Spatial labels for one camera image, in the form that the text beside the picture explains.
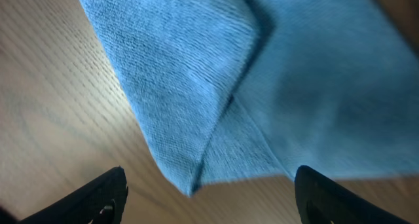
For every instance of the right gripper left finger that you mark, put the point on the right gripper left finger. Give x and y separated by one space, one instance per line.
102 200

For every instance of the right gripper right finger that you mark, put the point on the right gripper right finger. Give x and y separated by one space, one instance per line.
320 200

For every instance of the blue microfibre cloth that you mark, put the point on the blue microfibre cloth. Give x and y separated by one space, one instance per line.
233 89

